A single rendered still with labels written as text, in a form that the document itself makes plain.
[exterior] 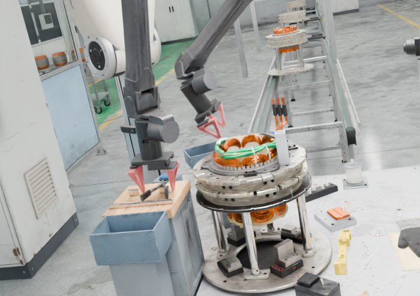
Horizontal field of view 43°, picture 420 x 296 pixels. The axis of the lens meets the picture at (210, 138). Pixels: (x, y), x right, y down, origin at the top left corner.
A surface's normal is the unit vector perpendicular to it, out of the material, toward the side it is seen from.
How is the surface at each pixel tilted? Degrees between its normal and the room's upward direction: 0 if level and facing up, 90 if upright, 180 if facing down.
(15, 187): 90
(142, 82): 105
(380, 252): 0
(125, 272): 90
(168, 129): 93
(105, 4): 90
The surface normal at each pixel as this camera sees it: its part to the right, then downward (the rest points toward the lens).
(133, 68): -0.67, 0.23
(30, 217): 0.97, -0.12
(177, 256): -0.20, 0.31
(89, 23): -0.62, 0.61
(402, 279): -0.18, -0.94
